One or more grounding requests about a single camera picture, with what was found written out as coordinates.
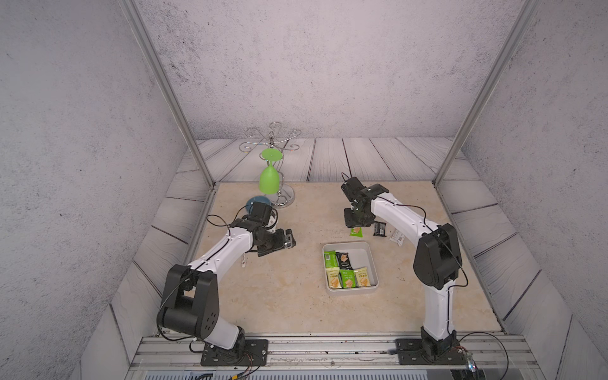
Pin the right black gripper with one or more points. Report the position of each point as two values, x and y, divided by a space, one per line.
349 222

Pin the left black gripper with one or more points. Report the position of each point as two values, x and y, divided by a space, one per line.
281 242

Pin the black cookie packet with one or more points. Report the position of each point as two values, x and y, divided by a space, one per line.
343 260
379 229

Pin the white cookie packet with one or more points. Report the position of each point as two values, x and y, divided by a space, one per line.
397 237

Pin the white plastic storage box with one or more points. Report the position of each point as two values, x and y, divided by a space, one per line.
360 256

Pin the beige cookie packet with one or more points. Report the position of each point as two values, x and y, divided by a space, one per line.
362 277

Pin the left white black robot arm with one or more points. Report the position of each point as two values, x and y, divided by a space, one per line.
190 299

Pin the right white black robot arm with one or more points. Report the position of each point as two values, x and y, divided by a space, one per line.
437 262

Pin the tall green cookie packet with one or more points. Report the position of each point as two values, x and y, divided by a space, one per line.
330 260

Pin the green plastic wine glass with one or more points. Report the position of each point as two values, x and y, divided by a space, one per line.
270 179

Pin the green cookie packet front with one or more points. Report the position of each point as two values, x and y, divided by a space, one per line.
348 278

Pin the yellow cookie packet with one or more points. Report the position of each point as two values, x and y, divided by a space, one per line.
333 278

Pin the silver wire glass rack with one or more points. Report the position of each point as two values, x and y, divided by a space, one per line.
271 139

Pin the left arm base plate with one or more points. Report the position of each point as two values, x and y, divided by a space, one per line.
233 352

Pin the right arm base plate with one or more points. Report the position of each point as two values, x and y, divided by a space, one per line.
427 351

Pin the aluminium front rail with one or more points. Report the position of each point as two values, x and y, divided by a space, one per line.
337 356

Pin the left aluminium frame post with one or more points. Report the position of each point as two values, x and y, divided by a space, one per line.
150 54

